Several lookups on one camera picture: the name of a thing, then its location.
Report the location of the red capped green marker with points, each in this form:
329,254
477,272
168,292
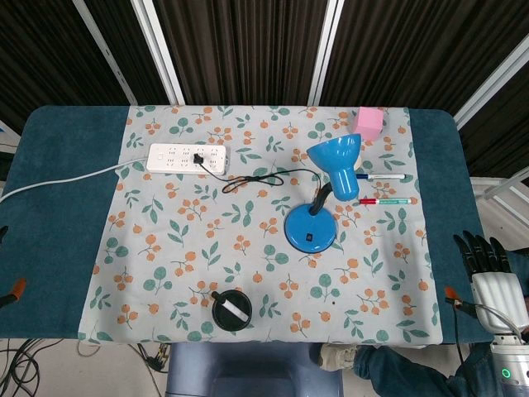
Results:
388,202

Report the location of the black round pen cup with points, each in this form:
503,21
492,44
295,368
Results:
221,318

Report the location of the white sneaker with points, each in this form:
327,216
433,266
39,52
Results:
336,356

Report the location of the teal table cover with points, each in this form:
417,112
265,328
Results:
53,248

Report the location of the aluminium frame post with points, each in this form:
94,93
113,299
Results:
326,49
492,82
159,49
105,49

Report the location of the white power strip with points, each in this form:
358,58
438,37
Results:
165,157

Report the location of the blue capped white marker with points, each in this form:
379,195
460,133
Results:
384,177

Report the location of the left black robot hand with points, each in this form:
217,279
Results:
16,289

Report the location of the black curtain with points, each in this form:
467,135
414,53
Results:
248,45

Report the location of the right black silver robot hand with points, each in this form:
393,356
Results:
498,297

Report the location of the black floor plug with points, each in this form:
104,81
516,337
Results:
157,360

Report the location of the blue desk lamp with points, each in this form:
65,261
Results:
310,229

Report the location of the blue jeans leg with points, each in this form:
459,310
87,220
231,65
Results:
396,368
521,269

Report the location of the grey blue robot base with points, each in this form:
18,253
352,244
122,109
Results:
248,372

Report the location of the pink box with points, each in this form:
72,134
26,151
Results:
368,122

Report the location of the floral tablecloth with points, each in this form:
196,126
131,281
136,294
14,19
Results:
186,231

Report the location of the aluminium frame bar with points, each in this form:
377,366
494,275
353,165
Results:
502,188

